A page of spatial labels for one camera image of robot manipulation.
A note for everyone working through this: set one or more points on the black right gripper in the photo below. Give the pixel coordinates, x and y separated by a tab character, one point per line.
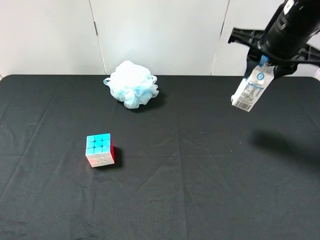
285	56

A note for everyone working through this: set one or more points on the white blue milk carton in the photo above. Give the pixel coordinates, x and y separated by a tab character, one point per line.
250	90

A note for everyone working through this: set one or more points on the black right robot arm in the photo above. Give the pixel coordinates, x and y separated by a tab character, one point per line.
284	39

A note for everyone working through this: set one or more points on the black tablecloth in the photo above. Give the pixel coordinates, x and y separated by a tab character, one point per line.
188	165

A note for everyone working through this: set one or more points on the light blue bath loofah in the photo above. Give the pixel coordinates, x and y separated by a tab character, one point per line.
132	84

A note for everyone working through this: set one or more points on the pastel rubiks cube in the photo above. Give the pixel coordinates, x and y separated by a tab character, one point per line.
100	150

